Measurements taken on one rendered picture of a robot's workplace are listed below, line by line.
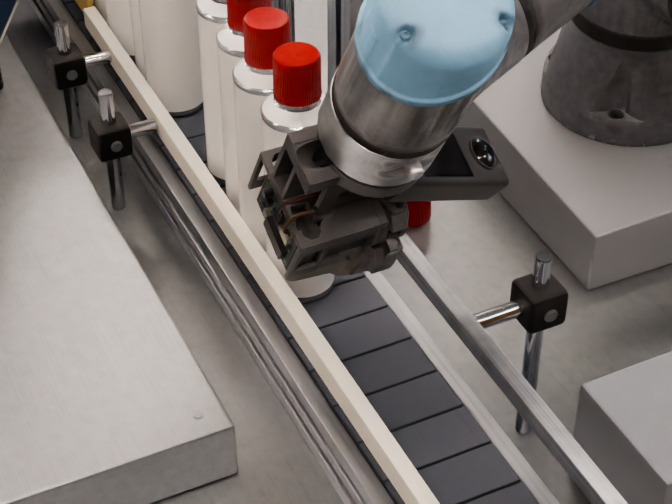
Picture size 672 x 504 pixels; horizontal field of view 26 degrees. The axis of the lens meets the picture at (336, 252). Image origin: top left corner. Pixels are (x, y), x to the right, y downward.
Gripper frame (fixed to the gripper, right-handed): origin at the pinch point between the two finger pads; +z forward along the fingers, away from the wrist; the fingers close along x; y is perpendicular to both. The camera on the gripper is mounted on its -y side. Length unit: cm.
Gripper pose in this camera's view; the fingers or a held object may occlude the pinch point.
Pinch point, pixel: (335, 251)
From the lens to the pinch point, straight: 106.0
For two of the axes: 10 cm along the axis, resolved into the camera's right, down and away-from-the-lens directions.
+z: -2.2, 3.8, 9.0
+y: -9.0, 2.8, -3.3
